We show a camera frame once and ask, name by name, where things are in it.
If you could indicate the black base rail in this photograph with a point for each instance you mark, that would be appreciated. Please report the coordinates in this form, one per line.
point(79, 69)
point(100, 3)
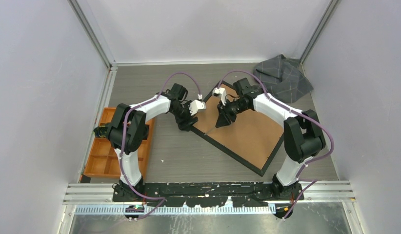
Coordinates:
point(205, 194)

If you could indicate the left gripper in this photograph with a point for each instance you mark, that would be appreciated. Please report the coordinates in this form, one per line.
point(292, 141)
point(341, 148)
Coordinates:
point(183, 124)

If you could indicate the orange wooden divided tray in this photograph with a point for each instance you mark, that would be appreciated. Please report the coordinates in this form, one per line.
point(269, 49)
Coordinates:
point(103, 160)

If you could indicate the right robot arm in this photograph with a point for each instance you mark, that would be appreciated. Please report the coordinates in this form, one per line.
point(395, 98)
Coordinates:
point(303, 137)

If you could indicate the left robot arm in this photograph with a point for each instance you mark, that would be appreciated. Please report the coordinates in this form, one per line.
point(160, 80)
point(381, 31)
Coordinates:
point(127, 129)

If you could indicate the grey checked cloth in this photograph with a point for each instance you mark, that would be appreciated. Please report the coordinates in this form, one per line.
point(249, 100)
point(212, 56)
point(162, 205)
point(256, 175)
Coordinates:
point(283, 78)

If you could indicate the black picture frame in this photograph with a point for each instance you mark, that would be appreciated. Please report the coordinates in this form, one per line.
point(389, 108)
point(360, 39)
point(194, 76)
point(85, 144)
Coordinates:
point(253, 139)

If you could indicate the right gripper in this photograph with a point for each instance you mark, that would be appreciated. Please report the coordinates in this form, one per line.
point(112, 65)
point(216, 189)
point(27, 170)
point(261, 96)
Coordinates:
point(226, 118)

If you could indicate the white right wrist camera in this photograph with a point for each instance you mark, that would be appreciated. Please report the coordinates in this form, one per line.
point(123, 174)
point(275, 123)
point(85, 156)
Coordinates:
point(221, 93)

